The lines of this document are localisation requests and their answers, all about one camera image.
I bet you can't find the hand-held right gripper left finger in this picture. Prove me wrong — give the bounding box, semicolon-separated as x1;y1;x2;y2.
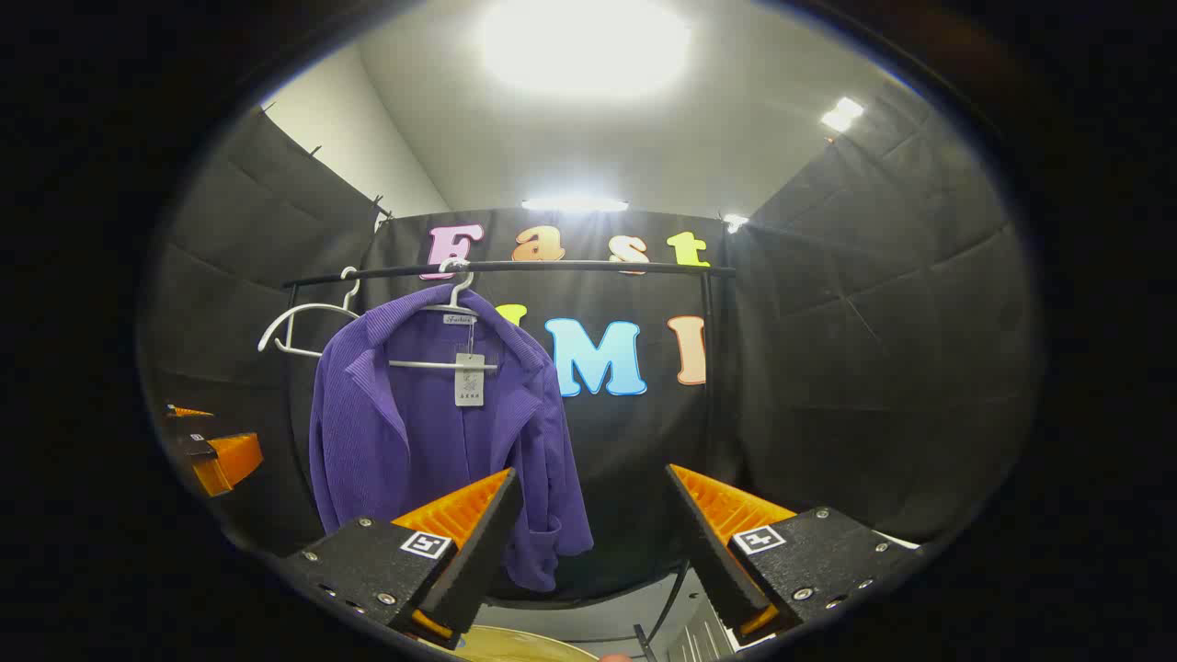
279;467;525;652

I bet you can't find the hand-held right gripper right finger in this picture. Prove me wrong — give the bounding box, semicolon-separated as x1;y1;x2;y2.
664;463;923;646

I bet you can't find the round laundry hamper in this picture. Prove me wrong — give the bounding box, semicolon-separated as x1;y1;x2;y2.
451;623;603;662

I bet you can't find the purple ribbed jacket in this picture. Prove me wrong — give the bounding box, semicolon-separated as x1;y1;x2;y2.
308;283;595;594

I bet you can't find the plain white hanger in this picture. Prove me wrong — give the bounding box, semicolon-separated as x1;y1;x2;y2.
257;267;361;358

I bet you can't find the white hanger with label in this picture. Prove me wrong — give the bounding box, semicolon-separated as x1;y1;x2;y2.
386;257;502;373

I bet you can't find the black clothes rack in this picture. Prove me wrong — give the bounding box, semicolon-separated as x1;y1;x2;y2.
280;260;738;658

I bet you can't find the grey ribbed panel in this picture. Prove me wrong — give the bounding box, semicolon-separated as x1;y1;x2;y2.
664;596;750;662

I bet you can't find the long ceiling strip light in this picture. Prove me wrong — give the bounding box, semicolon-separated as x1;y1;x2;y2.
520;196;631;214

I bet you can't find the small rectangular ceiling light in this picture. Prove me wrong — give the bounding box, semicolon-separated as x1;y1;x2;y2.
820;97;867;134

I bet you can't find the large ceiling light panel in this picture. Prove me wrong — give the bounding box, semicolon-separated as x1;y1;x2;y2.
478;0;695;97

